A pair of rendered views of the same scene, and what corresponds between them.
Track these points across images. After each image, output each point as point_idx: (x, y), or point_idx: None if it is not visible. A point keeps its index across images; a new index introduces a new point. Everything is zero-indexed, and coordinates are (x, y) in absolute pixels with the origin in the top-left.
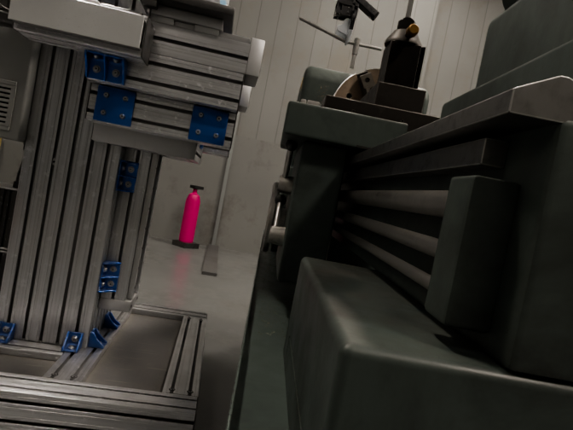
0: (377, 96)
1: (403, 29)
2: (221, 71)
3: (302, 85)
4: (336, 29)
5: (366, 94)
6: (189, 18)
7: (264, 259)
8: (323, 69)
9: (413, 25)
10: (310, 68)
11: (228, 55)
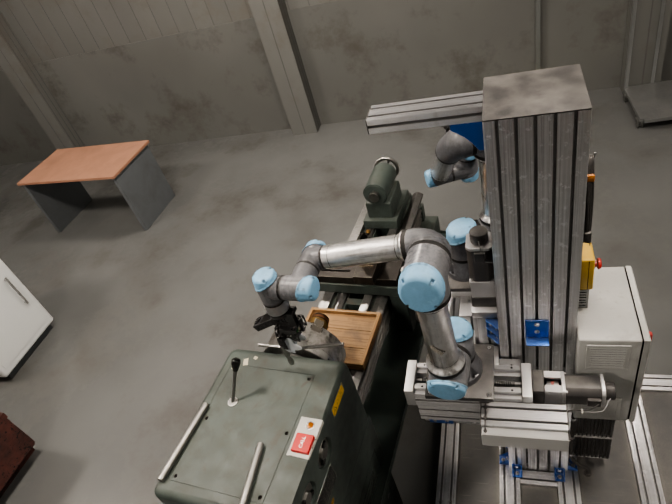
0: None
1: (367, 235)
2: None
3: (348, 380)
4: (300, 346)
5: (376, 266)
6: None
7: (402, 405)
8: (328, 361)
9: (368, 229)
10: (342, 362)
11: None
